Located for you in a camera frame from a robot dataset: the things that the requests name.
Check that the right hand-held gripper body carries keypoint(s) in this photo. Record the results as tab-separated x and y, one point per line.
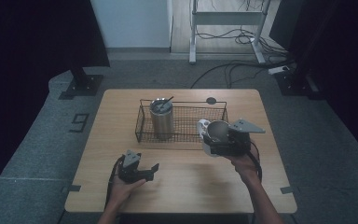
237	144

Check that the white power strip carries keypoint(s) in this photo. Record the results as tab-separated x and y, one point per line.
278	70

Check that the black straw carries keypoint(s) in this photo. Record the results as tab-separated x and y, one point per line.
167	102

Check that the stainless steel tumbler with lid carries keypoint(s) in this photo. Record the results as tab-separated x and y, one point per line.
162	124

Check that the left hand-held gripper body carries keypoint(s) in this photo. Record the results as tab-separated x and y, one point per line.
130	169

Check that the dark tape strip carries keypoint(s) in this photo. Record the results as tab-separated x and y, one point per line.
74	188
286	190

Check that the person's left hand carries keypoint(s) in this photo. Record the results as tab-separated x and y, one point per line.
121	191

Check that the dark round table grommet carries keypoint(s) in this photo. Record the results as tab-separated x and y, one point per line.
211	100

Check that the black stand base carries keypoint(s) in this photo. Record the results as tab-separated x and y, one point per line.
84	85
295	84

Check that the black curtain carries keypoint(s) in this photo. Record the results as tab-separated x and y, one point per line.
338	46
28	46

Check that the white metal desk frame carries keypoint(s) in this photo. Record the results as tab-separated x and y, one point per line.
227	18

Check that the white mug with steel inside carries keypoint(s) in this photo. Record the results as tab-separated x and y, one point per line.
216	129

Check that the person's right hand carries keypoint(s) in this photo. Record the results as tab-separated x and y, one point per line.
245	166

